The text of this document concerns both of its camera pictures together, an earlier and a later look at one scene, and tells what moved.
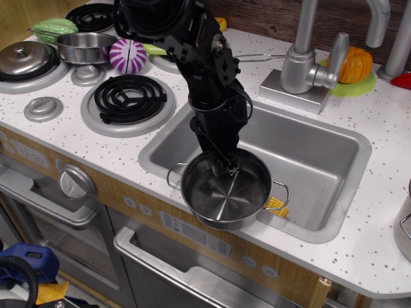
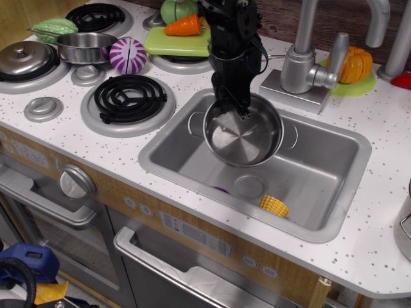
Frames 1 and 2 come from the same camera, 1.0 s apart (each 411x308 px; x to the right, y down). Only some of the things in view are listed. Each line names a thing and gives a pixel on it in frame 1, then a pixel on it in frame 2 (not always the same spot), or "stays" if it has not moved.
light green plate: (357, 88) stays
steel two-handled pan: (223, 202) to (252, 142)
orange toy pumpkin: (357, 67) stays
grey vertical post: (399, 51) stays
